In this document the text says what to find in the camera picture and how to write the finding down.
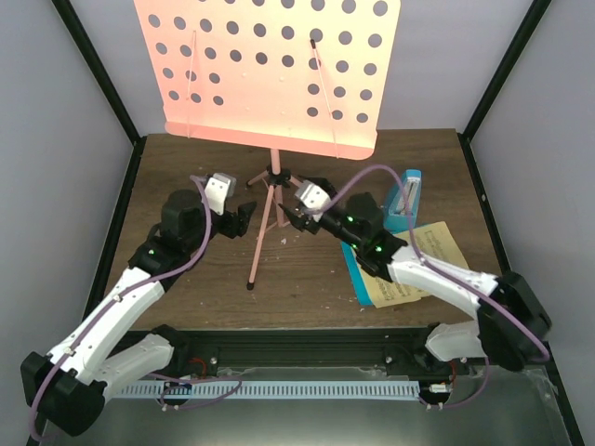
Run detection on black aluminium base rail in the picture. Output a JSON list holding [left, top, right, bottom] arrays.
[[178, 327, 483, 379]]

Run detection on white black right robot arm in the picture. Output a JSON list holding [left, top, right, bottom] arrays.
[[283, 178, 551, 374]]

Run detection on teal paper strip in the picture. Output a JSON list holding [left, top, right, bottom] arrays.
[[340, 243, 377, 307]]

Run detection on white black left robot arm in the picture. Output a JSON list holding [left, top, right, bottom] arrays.
[[20, 190, 257, 436]]

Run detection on clear plastic metronome cover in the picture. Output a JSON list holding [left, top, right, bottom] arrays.
[[400, 177, 420, 215]]

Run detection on sheet music pages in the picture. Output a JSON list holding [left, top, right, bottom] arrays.
[[361, 220, 470, 309]]

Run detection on pink music stand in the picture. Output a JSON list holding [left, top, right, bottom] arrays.
[[132, 0, 403, 292]]

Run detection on black right frame post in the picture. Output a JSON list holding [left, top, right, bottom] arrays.
[[462, 0, 552, 140]]

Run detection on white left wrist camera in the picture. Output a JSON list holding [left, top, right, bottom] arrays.
[[205, 173, 237, 216]]

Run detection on light blue slotted cable duct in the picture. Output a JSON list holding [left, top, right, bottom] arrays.
[[115, 380, 420, 401]]

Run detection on black frame post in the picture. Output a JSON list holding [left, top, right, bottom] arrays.
[[462, 0, 552, 140], [49, 0, 142, 146]]

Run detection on black left frame post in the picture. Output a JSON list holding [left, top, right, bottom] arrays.
[[49, 0, 142, 146]]

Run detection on blue metronome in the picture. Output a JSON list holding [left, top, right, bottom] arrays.
[[383, 169, 422, 233]]

